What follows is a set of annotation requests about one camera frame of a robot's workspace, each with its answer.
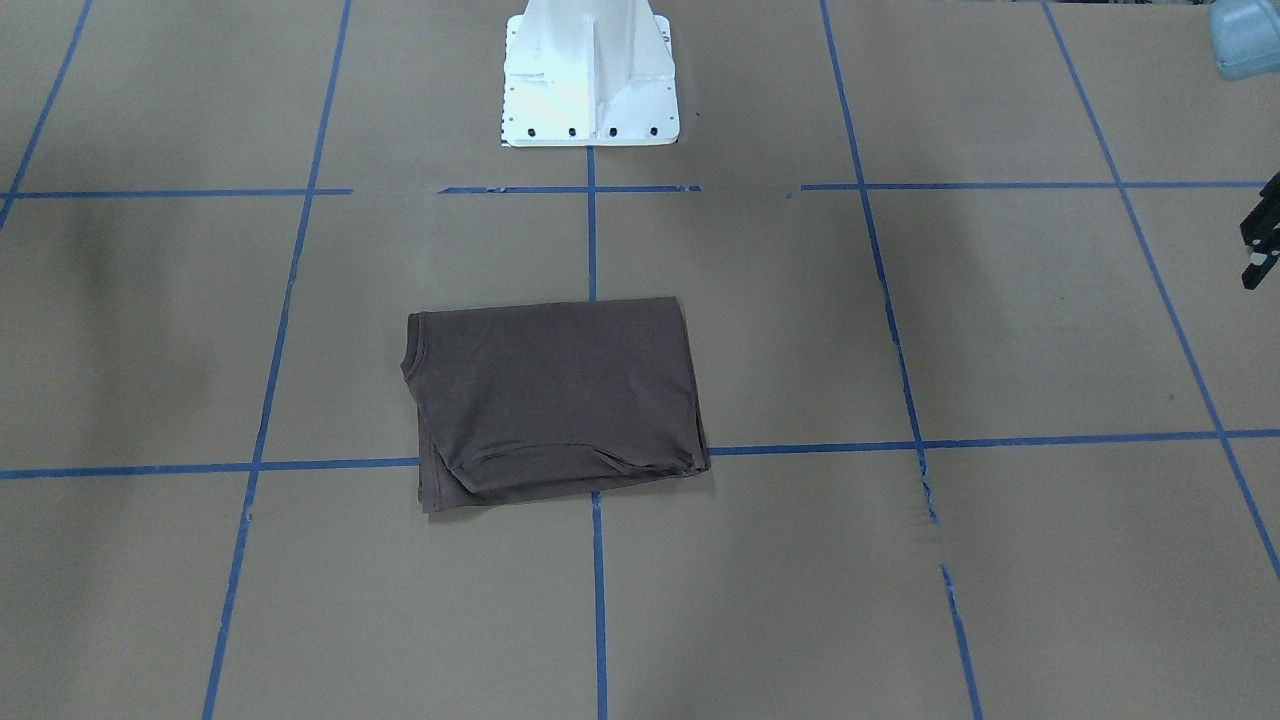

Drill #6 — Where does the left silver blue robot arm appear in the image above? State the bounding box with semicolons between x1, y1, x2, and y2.
1208;1;1279;291

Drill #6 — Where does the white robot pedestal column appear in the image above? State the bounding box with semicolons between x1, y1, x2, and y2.
500;1;681;149

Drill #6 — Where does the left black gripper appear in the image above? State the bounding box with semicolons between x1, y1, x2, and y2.
1240;173;1279;291

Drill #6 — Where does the brown t-shirt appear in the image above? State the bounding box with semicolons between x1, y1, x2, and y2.
399;297;710;514

